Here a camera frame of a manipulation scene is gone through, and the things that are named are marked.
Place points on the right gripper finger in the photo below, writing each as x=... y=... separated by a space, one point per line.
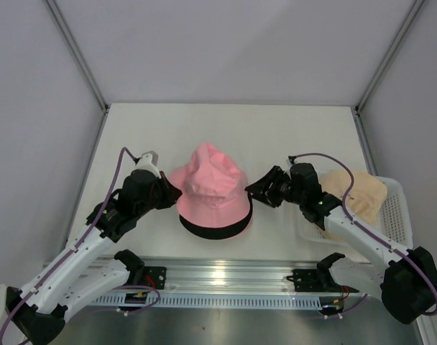
x=264 y=184
x=271 y=199

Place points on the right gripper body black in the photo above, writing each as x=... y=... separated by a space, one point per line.
x=286 y=192

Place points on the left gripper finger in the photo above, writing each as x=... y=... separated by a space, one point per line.
x=170 y=190
x=166 y=201

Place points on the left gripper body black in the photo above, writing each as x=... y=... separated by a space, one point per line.
x=160 y=192

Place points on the black hat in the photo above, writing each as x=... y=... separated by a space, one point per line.
x=220 y=233

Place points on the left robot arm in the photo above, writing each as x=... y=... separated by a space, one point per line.
x=41 y=308

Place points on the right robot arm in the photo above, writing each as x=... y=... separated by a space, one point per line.
x=403 y=279

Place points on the beige hat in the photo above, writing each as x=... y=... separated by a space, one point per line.
x=365 y=198

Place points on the white plastic basket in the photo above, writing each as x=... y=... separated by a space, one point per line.
x=393 y=220

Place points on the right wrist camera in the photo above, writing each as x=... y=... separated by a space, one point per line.
x=291 y=160

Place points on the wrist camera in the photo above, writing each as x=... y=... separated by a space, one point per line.
x=291 y=160
x=148 y=162

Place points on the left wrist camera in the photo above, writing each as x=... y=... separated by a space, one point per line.
x=148 y=162

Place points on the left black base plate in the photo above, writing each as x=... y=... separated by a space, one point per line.
x=157 y=274

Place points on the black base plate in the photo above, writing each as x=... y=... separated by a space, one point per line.
x=157 y=274
x=315 y=281

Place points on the aluminium mounting rail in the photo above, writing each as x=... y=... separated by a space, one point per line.
x=222 y=273

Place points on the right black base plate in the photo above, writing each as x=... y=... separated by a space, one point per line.
x=315 y=281

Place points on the white slotted cable duct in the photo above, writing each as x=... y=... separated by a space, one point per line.
x=181 y=300

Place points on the right aluminium frame post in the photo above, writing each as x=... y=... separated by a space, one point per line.
x=390 y=54

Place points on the aluminium frame post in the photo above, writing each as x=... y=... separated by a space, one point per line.
x=390 y=54
x=75 y=51

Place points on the left aluminium frame post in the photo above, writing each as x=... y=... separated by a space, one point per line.
x=75 y=51

